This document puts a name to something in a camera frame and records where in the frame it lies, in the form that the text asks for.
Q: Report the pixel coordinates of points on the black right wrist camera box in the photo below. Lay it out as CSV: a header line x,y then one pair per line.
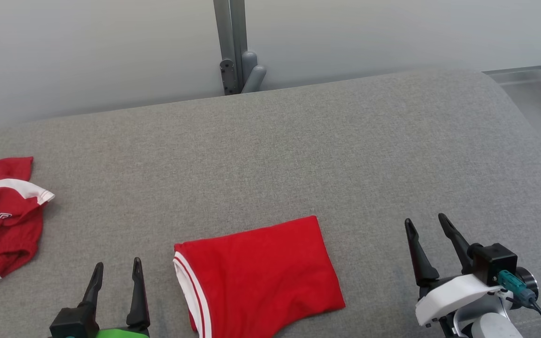
x,y
496,260

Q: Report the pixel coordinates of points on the red shorts with white stripe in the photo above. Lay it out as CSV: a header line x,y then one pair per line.
x,y
3,234

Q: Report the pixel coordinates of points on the grey floor rail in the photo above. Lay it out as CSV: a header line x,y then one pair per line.
x,y
519,75

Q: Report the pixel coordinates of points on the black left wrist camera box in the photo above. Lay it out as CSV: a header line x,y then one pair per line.
x,y
71,324

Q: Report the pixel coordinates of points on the grey metal post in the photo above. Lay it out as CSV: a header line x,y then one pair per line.
x,y
230,28

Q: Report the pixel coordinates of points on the red white jersey shirt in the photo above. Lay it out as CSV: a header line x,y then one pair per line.
x,y
261,277

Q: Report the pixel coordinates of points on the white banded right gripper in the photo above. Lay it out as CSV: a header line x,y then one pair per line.
x,y
449,295

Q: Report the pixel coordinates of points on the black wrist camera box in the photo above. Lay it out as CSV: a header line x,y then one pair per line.
x,y
71,324
496,260

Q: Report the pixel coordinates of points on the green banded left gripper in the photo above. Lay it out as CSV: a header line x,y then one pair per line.
x,y
120,334

